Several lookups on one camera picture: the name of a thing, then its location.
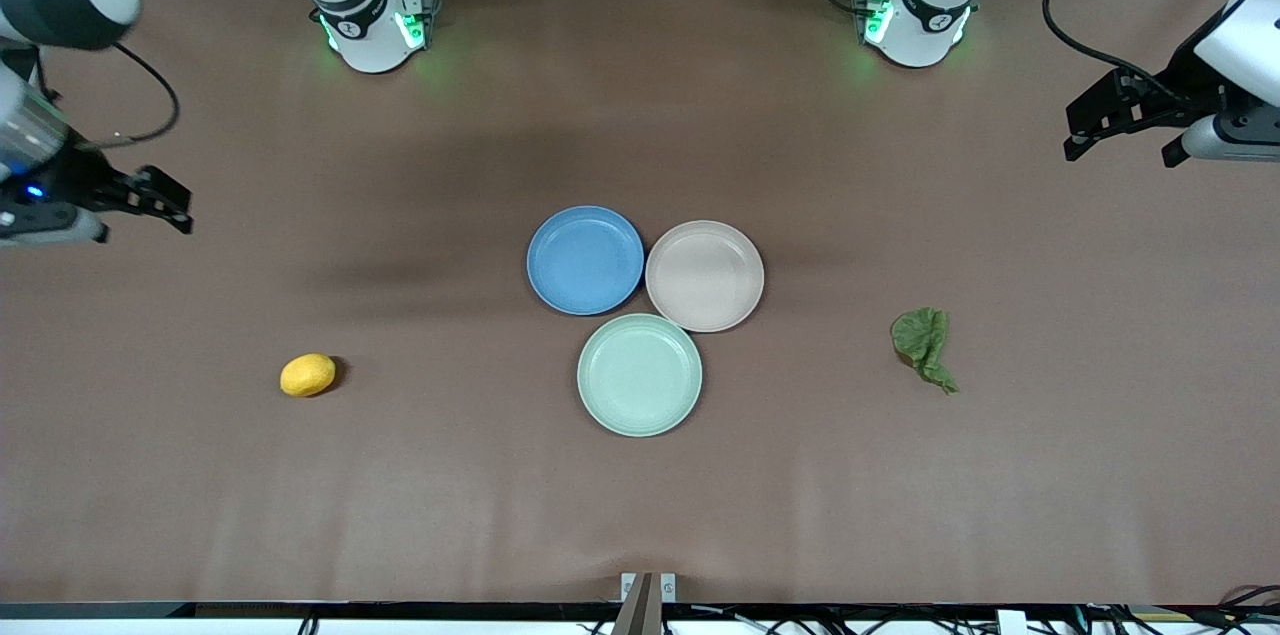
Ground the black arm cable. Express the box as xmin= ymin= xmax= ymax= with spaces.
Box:
xmin=78 ymin=43 xmax=182 ymax=151
xmin=1041 ymin=0 xmax=1196 ymax=104

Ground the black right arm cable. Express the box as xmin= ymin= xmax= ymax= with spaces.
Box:
xmin=78 ymin=43 xmax=182 ymax=151

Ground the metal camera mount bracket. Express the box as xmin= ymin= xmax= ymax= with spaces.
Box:
xmin=612 ymin=572 xmax=679 ymax=635

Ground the blue plate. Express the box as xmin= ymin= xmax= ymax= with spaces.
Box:
xmin=526 ymin=205 xmax=646 ymax=317

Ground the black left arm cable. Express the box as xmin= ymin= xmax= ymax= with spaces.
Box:
xmin=1041 ymin=0 xmax=1196 ymax=104

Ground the yellow lemon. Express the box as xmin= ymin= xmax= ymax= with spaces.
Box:
xmin=280 ymin=353 xmax=338 ymax=399

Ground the beige plate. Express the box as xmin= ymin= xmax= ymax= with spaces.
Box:
xmin=645 ymin=220 xmax=766 ymax=334

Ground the green lettuce leaf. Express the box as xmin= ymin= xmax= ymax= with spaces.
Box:
xmin=890 ymin=307 xmax=960 ymax=396

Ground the light green plate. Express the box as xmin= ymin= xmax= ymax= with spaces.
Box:
xmin=577 ymin=313 xmax=703 ymax=438

